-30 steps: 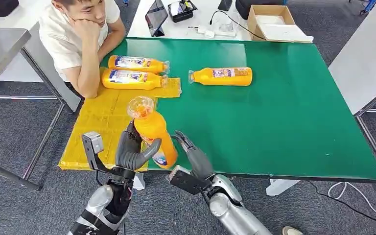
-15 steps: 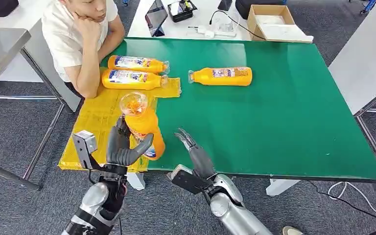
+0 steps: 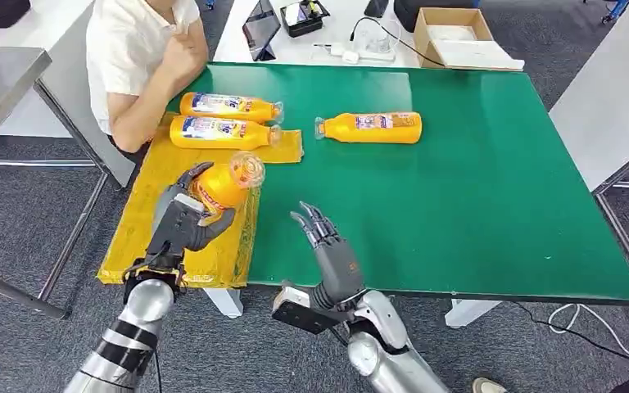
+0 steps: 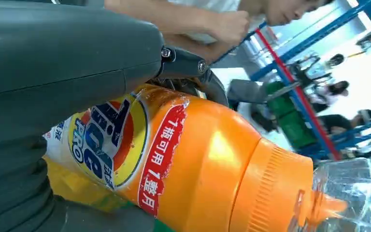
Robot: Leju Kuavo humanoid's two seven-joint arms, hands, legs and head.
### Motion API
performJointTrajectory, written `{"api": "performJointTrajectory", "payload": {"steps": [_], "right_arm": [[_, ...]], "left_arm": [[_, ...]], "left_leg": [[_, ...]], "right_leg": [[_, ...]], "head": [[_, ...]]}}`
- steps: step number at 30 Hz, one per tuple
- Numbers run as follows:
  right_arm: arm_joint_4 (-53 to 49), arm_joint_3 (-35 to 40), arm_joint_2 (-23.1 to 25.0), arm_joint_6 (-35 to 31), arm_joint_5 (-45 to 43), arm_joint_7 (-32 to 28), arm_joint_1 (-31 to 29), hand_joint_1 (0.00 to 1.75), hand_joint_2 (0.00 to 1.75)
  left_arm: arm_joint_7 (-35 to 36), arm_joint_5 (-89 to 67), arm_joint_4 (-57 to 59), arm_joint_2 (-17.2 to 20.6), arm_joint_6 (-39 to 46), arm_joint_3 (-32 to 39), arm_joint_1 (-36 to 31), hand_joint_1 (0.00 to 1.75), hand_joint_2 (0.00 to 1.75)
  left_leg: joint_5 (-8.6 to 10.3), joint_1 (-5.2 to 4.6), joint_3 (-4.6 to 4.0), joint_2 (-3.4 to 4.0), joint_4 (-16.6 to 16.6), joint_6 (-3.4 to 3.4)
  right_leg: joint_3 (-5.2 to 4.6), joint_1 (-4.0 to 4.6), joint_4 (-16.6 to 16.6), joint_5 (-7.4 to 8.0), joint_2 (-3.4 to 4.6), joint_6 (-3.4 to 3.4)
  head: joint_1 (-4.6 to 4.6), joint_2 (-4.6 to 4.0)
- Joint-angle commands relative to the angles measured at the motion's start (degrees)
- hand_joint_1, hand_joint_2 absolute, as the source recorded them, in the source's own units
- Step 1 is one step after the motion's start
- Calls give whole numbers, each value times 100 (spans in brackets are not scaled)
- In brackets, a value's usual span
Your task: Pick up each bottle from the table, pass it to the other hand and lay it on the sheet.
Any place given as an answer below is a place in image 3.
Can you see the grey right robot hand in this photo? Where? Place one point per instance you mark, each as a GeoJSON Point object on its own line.
{"type": "Point", "coordinates": [339, 268]}

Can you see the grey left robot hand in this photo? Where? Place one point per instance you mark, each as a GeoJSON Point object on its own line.
{"type": "Point", "coordinates": [176, 233]}

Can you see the orange drink bottle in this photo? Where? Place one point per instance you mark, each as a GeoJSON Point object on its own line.
{"type": "Point", "coordinates": [225, 187]}
{"type": "Point", "coordinates": [222, 106]}
{"type": "Point", "coordinates": [211, 133]}
{"type": "Point", "coordinates": [347, 130]}

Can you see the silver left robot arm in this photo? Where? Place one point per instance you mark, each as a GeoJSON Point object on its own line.
{"type": "Point", "coordinates": [141, 309]}

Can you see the yellow sheet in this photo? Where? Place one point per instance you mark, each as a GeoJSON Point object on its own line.
{"type": "Point", "coordinates": [141, 217]}

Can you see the white table leg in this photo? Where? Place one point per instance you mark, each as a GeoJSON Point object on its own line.
{"type": "Point", "coordinates": [227, 304]}
{"type": "Point", "coordinates": [469, 313]}

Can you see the green table mat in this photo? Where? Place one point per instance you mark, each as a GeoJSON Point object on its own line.
{"type": "Point", "coordinates": [455, 206]}

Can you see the person's right hand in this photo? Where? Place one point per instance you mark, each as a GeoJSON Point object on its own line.
{"type": "Point", "coordinates": [184, 54]}

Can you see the white table beside person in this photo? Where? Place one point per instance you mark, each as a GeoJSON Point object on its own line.
{"type": "Point", "coordinates": [70, 81]}

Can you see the person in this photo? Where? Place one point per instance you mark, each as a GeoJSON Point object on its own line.
{"type": "Point", "coordinates": [124, 54]}

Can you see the white shoe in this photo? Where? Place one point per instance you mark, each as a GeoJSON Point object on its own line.
{"type": "Point", "coordinates": [488, 386]}

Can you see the white charger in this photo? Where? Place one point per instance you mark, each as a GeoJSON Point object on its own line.
{"type": "Point", "coordinates": [350, 56]}

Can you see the white desk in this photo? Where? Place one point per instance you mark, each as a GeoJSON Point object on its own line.
{"type": "Point", "coordinates": [301, 50]}

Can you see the black tablet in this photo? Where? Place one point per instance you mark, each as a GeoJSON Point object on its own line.
{"type": "Point", "coordinates": [260, 27]}

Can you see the clear plastic bag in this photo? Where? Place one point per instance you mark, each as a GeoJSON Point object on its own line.
{"type": "Point", "coordinates": [374, 39]}

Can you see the cardboard box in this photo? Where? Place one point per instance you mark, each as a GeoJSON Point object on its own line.
{"type": "Point", "coordinates": [423, 47]}

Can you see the black tray with small items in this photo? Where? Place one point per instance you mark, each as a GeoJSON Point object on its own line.
{"type": "Point", "coordinates": [303, 17]}

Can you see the white flat board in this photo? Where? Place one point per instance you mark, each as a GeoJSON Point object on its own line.
{"type": "Point", "coordinates": [480, 54]}

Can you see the black phone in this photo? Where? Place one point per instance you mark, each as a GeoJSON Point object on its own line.
{"type": "Point", "coordinates": [376, 7]}

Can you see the black bag on desk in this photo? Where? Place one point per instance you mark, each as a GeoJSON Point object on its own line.
{"type": "Point", "coordinates": [407, 12]}

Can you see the white side table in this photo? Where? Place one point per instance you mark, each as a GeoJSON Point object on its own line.
{"type": "Point", "coordinates": [613, 103]}

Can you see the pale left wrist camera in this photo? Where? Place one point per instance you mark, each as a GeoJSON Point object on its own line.
{"type": "Point", "coordinates": [190, 203]}

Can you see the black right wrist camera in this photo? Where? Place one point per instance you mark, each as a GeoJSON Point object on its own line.
{"type": "Point", "coordinates": [303, 314]}

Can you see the blue frame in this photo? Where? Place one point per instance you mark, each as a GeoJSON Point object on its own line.
{"type": "Point", "coordinates": [618, 8]}

